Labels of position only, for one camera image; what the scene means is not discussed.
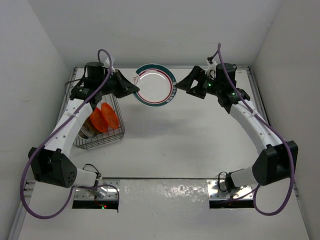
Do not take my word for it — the metal base plate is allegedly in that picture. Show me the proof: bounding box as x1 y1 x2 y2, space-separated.
73 183 120 201
207 178 253 201

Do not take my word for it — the metal wire dish rack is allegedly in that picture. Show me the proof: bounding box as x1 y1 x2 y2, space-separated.
73 94 125 150

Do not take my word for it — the white plate green red rim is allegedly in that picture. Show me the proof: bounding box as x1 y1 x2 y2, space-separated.
78 129 89 140

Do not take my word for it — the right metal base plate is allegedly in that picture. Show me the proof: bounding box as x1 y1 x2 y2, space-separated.
207 178 253 201

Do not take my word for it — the white plate teal maroon rim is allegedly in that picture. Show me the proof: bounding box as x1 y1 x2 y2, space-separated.
132 63 177 107

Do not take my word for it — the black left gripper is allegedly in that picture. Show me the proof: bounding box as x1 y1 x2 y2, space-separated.
97 68 139 99

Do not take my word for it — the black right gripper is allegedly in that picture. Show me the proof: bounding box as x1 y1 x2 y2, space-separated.
175 65 222 99

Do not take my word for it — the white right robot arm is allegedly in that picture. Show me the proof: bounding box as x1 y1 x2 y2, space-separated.
176 63 298 193

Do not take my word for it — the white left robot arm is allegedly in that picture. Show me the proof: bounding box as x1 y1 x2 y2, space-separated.
28 62 140 188

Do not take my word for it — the white front foam board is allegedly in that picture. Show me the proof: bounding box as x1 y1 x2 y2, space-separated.
19 180 309 240

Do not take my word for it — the small orange plate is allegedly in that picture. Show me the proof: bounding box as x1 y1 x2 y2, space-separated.
101 102 120 129

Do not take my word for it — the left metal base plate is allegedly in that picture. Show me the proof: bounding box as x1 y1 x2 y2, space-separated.
73 183 120 201

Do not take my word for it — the large orange plate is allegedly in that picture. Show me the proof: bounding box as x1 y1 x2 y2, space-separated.
89 107 108 133

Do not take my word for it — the olive brown plate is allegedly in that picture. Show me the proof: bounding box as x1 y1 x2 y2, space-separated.
81 118 96 138

